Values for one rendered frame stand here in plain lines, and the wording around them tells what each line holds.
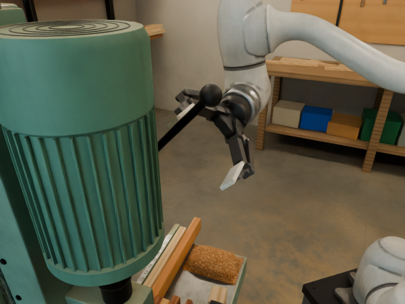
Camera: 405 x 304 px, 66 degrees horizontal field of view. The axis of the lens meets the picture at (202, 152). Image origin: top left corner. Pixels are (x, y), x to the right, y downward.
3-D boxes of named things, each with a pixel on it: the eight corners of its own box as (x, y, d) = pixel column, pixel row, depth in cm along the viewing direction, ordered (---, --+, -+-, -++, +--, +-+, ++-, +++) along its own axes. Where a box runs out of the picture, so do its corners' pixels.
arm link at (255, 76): (222, 123, 78) (214, 70, 73) (238, 104, 91) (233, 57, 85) (266, 122, 74) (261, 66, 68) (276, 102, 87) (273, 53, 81)
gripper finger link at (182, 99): (194, 102, 57) (183, 89, 57) (182, 111, 53) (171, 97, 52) (188, 107, 58) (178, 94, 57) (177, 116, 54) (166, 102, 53)
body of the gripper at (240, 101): (234, 134, 71) (222, 152, 64) (210, 105, 70) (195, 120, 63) (260, 116, 67) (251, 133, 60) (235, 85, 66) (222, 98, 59)
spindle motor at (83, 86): (125, 307, 39) (78, 44, 24) (17, 267, 44) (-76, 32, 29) (182, 219, 53) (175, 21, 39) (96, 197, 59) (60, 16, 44)
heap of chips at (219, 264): (234, 285, 76) (235, 274, 75) (182, 269, 81) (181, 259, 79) (243, 258, 84) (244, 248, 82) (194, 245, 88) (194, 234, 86)
